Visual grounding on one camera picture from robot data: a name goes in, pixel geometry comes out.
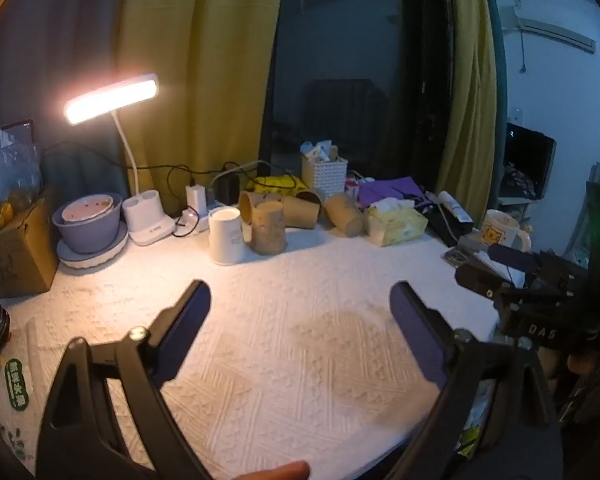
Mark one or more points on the pink bowl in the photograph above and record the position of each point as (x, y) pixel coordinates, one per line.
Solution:
(87, 208)

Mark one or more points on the black monitor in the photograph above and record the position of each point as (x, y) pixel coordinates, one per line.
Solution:
(527, 157)

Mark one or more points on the printed plastic bag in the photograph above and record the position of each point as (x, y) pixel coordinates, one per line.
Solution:
(7, 400)

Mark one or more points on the purple bowl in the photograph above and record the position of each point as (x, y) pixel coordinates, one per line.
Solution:
(87, 235)

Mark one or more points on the white charger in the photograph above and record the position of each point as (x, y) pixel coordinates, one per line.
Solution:
(196, 199)

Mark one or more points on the cardboard box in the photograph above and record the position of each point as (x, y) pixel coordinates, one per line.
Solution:
(15, 260)

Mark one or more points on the white air conditioner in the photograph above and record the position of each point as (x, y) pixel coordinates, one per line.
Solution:
(550, 25)

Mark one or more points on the yellow tissue pack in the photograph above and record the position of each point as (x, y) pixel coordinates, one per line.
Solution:
(395, 222)

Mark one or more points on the brown paper cup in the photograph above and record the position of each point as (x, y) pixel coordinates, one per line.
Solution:
(300, 210)
(245, 207)
(344, 214)
(268, 230)

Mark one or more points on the white woven basket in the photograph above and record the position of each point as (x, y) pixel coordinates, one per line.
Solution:
(325, 177)

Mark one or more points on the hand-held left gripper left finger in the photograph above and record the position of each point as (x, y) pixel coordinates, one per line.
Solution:
(187, 317)

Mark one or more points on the grey blue curtain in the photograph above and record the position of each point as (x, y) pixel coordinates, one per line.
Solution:
(55, 35)

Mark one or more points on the black flat case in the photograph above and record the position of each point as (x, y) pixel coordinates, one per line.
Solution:
(447, 227)

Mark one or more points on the clear plastic bag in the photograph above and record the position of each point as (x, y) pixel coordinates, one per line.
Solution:
(2, 180)

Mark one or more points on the white mug with yellow print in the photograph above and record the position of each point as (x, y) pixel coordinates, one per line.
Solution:
(500, 230)

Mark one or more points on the white desk lamp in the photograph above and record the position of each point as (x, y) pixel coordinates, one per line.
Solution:
(150, 225)

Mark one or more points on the white tube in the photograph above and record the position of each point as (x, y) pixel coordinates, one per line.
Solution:
(455, 206)

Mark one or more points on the yellow bag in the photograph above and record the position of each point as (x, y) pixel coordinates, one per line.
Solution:
(277, 183)

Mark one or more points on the person's left hand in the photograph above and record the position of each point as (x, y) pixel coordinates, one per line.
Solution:
(280, 472)

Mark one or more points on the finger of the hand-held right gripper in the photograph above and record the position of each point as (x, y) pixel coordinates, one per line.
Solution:
(515, 259)
(480, 280)

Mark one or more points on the black charger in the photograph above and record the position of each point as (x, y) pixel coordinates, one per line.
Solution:
(227, 190)

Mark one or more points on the small pink white box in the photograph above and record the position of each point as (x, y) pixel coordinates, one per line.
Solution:
(352, 189)

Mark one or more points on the white power strip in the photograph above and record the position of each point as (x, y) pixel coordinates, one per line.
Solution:
(192, 222)

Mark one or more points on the white textured tablecloth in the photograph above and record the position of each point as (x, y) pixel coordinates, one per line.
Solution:
(290, 350)

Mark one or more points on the purple cloth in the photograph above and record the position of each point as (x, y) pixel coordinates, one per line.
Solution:
(387, 191)

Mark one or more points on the yellow curtain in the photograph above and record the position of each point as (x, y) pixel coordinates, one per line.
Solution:
(205, 85)
(472, 110)

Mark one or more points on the pale blue plate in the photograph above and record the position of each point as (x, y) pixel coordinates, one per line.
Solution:
(102, 255)

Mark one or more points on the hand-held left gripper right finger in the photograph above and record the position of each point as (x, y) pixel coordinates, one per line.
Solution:
(415, 330)

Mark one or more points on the small metal object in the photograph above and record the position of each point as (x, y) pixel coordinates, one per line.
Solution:
(460, 256)

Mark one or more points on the white cup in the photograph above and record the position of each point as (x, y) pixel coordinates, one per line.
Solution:
(225, 237)

